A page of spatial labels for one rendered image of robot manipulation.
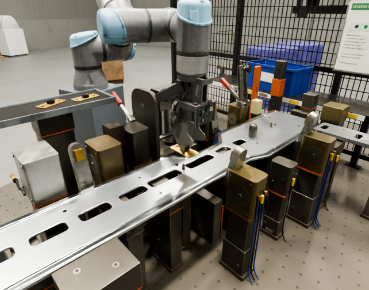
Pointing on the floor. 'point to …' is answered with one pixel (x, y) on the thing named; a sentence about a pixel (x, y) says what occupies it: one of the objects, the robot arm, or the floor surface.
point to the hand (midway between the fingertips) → (184, 145)
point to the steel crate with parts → (114, 72)
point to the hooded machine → (10, 37)
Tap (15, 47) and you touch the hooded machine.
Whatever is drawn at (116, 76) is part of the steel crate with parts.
